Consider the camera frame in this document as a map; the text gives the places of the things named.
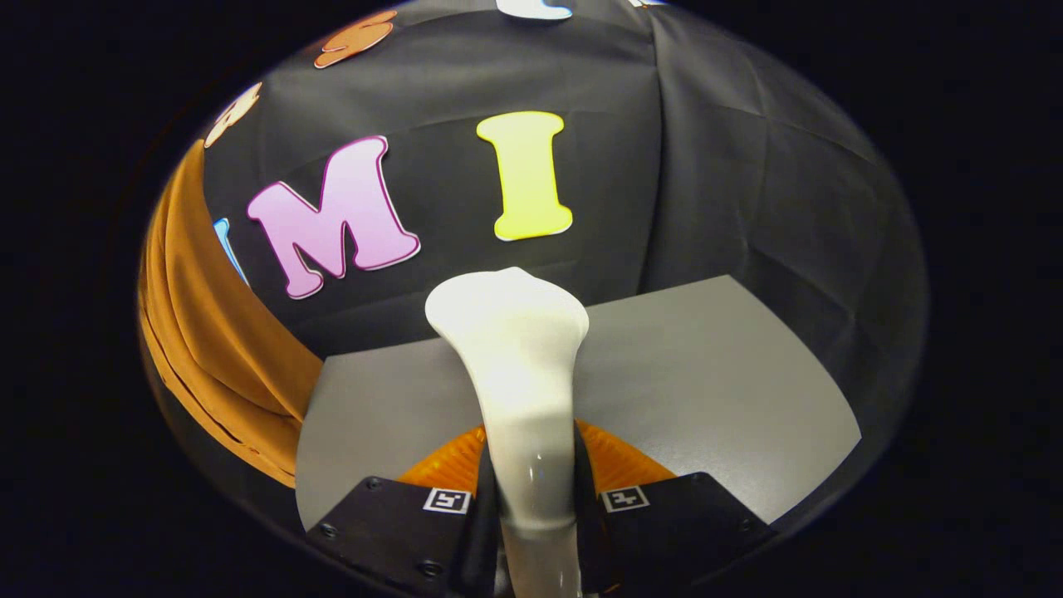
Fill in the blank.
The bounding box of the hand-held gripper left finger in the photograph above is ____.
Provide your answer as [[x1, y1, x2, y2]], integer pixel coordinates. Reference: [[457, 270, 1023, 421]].
[[306, 425, 501, 598]]

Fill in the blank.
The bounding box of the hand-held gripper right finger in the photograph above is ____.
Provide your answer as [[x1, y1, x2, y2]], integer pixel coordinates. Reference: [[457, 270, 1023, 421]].
[[573, 419, 778, 597]]

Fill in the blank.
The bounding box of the orange-brown button shirt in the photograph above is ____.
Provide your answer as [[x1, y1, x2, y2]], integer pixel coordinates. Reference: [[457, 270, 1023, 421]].
[[137, 140, 325, 489]]

